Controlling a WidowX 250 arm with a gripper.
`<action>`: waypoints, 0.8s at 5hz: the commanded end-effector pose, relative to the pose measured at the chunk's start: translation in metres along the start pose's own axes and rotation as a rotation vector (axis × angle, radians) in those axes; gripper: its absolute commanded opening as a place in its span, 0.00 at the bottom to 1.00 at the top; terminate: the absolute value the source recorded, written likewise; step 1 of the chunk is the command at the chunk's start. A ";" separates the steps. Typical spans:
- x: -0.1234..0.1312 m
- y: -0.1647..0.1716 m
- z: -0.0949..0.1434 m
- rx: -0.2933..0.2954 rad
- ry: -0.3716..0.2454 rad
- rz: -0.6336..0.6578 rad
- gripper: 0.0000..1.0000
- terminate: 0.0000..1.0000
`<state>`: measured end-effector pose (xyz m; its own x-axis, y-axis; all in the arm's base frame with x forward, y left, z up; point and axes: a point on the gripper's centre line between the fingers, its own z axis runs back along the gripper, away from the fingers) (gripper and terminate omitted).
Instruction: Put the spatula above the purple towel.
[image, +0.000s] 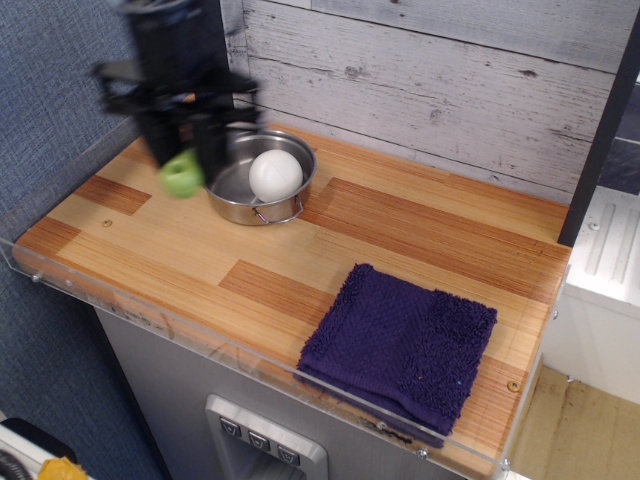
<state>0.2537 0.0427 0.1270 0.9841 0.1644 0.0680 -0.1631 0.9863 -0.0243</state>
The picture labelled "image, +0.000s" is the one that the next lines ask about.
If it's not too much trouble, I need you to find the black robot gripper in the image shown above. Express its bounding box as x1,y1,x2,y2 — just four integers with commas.
93,1,260,185

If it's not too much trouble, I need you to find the small stainless steel pot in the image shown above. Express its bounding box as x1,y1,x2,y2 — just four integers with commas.
207,130,317,226

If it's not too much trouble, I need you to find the purple folded towel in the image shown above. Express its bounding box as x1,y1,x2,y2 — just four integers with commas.
297,264,497,448

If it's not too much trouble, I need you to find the silver dispenser button panel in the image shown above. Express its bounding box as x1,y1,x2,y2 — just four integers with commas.
205,394,329,479

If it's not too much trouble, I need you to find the white ball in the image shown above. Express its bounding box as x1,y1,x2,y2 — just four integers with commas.
249,149,303,203

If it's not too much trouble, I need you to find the green handled grey spatula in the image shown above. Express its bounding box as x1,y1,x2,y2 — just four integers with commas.
159,148,205,199

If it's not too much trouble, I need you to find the dark right upright post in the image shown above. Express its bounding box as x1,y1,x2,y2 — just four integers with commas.
557,12,639,247

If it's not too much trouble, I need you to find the grey toy fridge cabinet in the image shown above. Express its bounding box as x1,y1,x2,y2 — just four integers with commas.
98,310,509,479

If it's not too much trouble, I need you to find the white toy sink unit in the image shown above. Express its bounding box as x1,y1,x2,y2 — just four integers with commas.
541,187,639,403

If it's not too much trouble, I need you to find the clear acrylic guard rail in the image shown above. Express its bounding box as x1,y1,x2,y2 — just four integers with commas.
0,69,572,476

